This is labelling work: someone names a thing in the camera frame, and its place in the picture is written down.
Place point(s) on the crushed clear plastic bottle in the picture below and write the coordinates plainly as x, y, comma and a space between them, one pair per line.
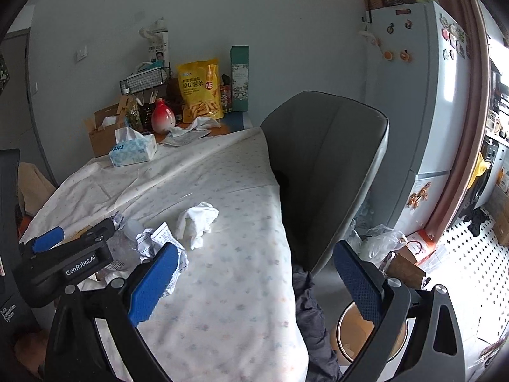
127, 242

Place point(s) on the white tissue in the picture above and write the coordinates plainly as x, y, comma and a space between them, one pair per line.
197, 221

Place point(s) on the blue white tissue box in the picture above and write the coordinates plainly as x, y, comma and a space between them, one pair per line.
131, 153

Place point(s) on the beige cloth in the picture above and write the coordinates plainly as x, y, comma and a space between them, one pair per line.
34, 187

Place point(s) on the green patterned hanging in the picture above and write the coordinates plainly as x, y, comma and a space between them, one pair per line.
4, 73

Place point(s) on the white light switch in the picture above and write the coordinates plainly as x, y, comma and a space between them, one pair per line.
81, 54

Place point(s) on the tall green box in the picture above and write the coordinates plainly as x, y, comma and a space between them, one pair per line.
239, 83

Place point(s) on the small brown box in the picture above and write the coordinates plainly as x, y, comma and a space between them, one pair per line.
373, 0

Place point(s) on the orange figure magnet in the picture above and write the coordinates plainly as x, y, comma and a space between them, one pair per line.
419, 197

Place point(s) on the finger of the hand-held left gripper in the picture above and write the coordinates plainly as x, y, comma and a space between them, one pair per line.
47, 239
99, 230

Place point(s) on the yellow snack bag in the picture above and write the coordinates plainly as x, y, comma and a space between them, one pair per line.
199, 87

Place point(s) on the dark grey cloth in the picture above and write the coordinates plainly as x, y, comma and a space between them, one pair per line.
314, 326

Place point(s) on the red printed canister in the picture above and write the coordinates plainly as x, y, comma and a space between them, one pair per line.
226, 95

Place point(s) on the white printed carton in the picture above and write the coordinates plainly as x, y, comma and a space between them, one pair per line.
157, 47

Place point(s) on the orange round magnet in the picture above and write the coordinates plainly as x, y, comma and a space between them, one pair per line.
387, 54

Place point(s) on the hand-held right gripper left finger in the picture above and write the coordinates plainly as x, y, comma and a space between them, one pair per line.
153, 282

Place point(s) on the grey printed packet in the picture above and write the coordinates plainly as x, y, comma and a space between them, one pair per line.
183, 139

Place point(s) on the black utensil holder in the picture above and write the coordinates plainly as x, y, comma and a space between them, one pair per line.
145, 111

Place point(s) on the grey chair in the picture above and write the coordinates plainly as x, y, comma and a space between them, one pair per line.
326, 159

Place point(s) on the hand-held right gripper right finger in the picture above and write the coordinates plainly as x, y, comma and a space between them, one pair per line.
358, 282

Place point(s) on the red white vase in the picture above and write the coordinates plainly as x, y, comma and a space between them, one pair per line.
163, 119

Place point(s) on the white paper wad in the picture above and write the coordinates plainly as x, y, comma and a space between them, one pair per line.
110, 121

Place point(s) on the white floral tablecloth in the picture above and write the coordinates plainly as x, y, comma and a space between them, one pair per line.
218, 207

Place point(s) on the white orange box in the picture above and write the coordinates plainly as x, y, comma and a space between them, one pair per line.
419, 246

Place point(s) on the open cardboard box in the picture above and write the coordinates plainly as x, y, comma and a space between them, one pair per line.
97, 139

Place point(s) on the clear plastic bag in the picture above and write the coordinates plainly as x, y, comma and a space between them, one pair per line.
381, 242

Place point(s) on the white refrigerator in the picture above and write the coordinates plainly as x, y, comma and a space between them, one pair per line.
405, 107

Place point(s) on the black cloth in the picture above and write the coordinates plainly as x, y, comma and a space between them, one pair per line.
475, 221

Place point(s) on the cluttered shelf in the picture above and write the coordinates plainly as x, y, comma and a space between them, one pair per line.
499, 103

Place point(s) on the grey door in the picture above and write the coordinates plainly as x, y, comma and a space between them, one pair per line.
16, 99

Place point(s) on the yellow cloth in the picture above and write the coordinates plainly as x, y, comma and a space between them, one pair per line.
479, 169

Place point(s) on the brown cardboard box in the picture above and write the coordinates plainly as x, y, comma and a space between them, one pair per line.
401, 266

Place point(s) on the brown jar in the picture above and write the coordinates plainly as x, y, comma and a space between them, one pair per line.
174, 99

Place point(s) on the orange chair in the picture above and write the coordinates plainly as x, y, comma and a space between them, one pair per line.
24, 223

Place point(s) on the cluster of fridge magnets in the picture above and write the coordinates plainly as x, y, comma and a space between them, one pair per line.
453, 38

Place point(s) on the orange black magnet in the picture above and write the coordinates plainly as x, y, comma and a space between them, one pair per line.
405, 56

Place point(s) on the white pegboard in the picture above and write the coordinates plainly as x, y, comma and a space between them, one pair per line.
461, 246

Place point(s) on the beige trash bin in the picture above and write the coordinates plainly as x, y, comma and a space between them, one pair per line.
354, 334

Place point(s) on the paper receipt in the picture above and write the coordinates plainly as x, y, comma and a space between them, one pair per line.
161, 235

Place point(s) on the white plastic wrapper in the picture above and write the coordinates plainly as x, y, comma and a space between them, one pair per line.
199, 124

